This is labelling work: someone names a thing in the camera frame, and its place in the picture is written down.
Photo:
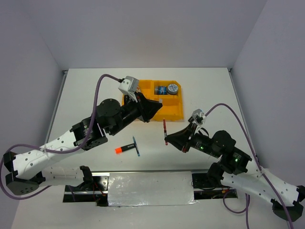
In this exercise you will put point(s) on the silver foil covered panel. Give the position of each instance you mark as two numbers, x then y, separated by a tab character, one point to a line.
150	189

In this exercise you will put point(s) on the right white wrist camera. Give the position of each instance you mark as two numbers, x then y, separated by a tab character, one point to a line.
198	120

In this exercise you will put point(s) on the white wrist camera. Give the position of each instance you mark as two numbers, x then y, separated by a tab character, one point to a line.
129	85
198	120

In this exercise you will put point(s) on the orange cap black highlighter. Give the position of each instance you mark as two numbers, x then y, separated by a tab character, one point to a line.
124	148

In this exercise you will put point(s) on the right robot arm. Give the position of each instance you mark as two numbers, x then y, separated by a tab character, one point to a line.
238	170

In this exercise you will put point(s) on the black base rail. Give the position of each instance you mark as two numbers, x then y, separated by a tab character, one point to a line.
98	193

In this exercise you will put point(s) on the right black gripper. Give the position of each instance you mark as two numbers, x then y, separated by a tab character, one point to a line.
179	138

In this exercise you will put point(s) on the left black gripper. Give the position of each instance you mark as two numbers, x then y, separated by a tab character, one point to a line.
147	109

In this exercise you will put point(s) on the red pen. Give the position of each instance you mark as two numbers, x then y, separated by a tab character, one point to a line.
165	131

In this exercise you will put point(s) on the yellow four-compartment organizer tray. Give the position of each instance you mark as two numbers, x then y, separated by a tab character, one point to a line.
172	109

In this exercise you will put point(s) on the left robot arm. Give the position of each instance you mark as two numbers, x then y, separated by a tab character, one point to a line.
36	168

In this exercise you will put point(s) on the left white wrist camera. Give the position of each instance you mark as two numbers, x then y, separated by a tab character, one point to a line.
129	85

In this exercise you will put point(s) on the blue pen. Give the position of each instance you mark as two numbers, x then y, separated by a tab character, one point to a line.
136	146

